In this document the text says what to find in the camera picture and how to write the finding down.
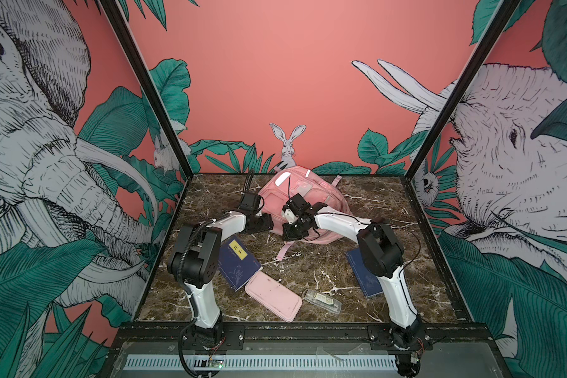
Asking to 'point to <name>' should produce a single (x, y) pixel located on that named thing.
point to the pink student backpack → (282, 183)
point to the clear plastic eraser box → (323, 301)
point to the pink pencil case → (274, 296)
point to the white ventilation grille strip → (261, 362)
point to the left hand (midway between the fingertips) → (270, 220)
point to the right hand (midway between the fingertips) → (280, 236)
